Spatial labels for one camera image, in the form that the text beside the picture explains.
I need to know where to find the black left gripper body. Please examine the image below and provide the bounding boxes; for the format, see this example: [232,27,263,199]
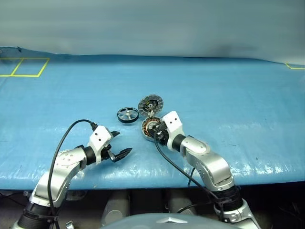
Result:
[101,142,118,163]

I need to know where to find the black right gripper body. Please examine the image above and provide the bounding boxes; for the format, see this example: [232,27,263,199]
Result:
[155,122,171,146]

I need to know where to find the round motor housing copper windings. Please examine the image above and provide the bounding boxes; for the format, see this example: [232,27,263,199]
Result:
[141,116,165,144]

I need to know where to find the black silver spoked rotor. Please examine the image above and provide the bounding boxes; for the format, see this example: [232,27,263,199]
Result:
[116,107,139,124]

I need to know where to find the round silver motor lid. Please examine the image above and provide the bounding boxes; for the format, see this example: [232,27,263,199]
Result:
[137,94,165,117]

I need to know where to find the gray rounded cylinder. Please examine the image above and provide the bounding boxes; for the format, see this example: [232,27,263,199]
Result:
[101,190,131,227]
[166,189,198,215]

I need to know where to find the blue table cover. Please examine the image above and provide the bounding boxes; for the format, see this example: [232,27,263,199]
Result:
[0,46,305,191]

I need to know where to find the gray robot torso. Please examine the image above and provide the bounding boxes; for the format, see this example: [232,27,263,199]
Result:
[100,213,223,229]

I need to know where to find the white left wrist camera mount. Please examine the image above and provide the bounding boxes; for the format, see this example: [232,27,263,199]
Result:
[87,125,114,166]

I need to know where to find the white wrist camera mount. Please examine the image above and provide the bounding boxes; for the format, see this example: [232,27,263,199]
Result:
[161,110,185,151]
[87,125,114,166]

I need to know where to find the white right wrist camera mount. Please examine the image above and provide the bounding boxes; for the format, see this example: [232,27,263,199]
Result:
[161,110,185,151]

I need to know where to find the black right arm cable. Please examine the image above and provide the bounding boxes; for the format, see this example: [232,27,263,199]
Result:
[153,130,226,223]

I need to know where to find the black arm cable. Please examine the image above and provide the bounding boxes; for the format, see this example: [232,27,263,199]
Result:
[153,130,226,223]
[47,119,98,229]

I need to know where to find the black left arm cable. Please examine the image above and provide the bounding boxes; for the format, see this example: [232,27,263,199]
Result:
[47,119,98,229]

